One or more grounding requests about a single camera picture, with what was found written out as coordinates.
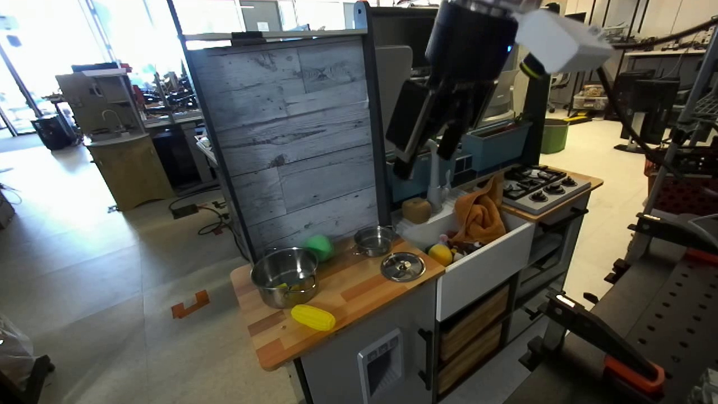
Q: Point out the green toy ball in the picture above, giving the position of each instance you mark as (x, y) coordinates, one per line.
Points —
(320, 248)

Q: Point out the small silver pot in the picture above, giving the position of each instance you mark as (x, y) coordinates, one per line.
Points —
(374, 240)

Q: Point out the yellow toy corn cob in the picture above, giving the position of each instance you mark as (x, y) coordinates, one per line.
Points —
(313, 317)

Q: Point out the grey toy faucet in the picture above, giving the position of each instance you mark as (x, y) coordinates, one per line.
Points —
(438, 183)

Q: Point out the grey toy stove top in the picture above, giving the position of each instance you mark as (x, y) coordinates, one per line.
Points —
(546, 191)

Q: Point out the black waste bin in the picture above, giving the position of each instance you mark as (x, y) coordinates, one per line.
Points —
(53, 133)

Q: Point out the yellow toy lemon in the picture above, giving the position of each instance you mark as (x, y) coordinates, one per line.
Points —
(441, 255)

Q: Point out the grey metal cabinet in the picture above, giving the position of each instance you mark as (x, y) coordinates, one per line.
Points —
(102, 105)

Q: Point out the green bin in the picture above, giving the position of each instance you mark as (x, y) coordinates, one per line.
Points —
(555, 137)

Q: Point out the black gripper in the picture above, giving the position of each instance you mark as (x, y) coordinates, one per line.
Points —
(408, 124)

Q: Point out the long blue planter box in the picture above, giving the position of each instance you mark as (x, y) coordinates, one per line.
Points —
(497, 153)

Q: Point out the wooden toy kitchen unit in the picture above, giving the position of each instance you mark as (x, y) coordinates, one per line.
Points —
(351, 292)

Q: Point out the grey wood-print back panel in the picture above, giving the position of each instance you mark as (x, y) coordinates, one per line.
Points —
(292, 142)

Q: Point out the large silver pot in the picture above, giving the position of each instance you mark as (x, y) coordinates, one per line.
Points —
(286, 278)

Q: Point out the small steel bowl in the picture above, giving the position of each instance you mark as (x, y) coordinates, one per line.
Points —
(402, 265)

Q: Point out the white toy sink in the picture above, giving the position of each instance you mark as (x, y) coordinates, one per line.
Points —
(478, 272)

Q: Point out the brown round toy fruit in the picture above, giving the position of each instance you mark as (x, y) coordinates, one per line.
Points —
(415, 210)

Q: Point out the orange cloth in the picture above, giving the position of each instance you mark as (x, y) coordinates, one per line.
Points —
(478, 217)

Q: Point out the short blue planter box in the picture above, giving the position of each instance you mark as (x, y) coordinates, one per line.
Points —
(412, 191)

